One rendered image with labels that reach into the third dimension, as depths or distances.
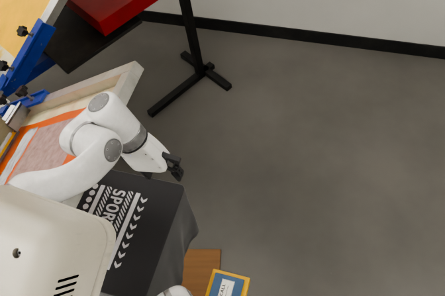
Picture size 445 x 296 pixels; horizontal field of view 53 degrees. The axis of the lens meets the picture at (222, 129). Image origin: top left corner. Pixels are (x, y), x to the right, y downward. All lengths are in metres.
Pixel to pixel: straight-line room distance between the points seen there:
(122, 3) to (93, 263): 1.76
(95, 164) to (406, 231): 2.13
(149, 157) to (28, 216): 0.52
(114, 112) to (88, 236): 0.42
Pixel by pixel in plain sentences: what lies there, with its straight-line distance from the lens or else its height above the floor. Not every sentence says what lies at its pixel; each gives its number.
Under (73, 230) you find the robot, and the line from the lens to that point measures 0.55.
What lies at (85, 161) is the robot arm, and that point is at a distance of 0.87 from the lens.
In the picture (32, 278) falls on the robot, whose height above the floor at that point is 2.01.
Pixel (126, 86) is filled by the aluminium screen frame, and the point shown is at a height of 1.55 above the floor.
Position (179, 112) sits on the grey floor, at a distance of 3.13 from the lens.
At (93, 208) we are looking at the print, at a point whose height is 0.95.
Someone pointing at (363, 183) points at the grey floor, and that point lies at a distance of 2.82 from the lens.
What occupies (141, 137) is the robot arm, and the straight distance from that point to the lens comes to 1.01.
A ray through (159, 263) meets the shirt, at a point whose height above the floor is 0.92.
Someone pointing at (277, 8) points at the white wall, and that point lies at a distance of 3.33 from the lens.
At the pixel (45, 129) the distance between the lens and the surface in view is 1.60.
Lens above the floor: 2.47
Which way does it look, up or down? 55 degrees down
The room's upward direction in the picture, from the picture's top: 10 degrees counter-clockwise
